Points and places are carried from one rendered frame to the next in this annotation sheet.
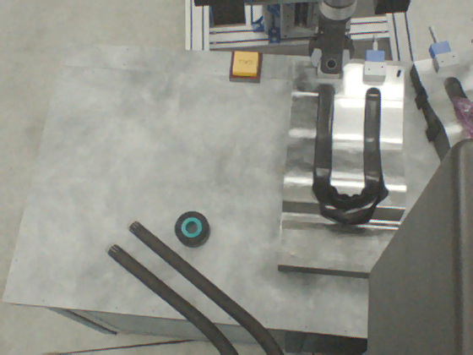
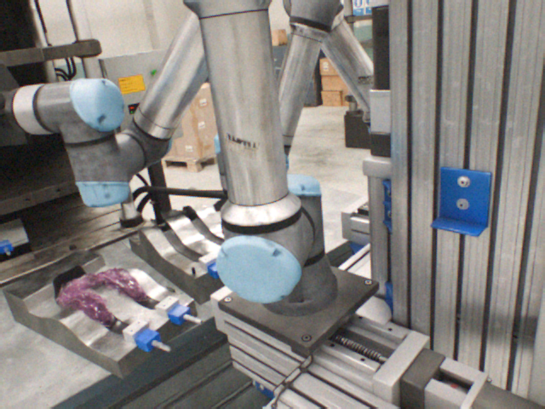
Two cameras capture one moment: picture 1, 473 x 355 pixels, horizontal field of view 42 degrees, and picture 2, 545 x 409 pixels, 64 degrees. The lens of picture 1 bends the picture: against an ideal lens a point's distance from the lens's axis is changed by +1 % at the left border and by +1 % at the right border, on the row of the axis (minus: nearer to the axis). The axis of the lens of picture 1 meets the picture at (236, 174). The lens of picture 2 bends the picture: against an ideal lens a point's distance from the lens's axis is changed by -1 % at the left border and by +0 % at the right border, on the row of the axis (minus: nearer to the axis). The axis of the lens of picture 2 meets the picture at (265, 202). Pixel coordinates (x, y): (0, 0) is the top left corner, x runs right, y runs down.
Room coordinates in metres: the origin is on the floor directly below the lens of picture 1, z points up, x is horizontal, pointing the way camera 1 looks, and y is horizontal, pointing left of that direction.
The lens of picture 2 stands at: (1.53, -1.13, 1.51)
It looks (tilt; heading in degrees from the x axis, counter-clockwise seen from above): 22 degrees down; 128
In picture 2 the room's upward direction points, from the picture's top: 8 degrees counter-clockwise
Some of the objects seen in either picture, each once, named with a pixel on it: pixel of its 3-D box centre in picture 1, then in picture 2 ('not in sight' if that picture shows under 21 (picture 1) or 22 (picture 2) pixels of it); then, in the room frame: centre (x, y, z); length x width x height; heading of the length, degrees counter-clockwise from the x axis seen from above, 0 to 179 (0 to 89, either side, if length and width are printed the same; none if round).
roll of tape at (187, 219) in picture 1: (193, 229); not in sight; (0.42, 0.12, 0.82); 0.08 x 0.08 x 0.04
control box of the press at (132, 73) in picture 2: not in sight; (163, 208); (-0.12, 0.15, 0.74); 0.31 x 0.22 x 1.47; 74
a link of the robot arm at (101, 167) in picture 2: not in sight; (105, 166); (0.91, -0.74, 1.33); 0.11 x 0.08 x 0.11; 108
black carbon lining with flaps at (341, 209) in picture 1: (350, 148); (188, 231); (0.51, -0.26, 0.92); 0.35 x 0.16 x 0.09; 164
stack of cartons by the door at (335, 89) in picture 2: not in sight; (345, 81); (-1.99, 6.07, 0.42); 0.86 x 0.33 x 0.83; 176
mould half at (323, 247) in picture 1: (343, 162); (192, 241); (0.50, -0.25, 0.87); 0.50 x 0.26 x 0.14; 164
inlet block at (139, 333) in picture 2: not in sight; (151, 341); (0.76, -0.65, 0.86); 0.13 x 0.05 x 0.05; 2
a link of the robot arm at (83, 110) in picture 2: not in sight; (82, 108); (0.92, -0.76, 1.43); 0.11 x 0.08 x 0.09; 18
